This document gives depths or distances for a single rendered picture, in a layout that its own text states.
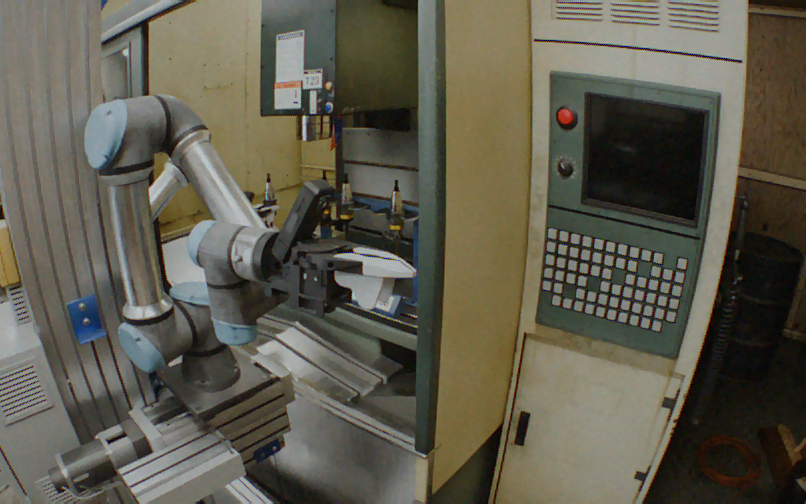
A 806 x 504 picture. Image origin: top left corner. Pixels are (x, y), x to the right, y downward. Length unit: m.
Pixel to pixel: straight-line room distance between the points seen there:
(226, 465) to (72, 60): 0.91
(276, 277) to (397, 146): 1.76
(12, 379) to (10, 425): 0.11
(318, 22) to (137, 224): 1.14
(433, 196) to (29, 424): 1.01
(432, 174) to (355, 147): 1.63
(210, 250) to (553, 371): 1.10
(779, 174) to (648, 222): 2.88
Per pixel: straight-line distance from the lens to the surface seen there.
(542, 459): 1.74
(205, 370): 1.11
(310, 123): 2.05
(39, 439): 1.20
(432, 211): 0.96
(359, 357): 1.79
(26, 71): 1.08
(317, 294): 0.62
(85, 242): 1.12
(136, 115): 0.89
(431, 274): 1.00
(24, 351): 1.10
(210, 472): 1.07
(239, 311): 0.76
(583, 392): 1.53
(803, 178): 4.06
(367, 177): 2.53
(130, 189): 0.91
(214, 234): 0.73
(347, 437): 1.46
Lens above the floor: 1.67
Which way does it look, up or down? 20 degrees down
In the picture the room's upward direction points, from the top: straight up
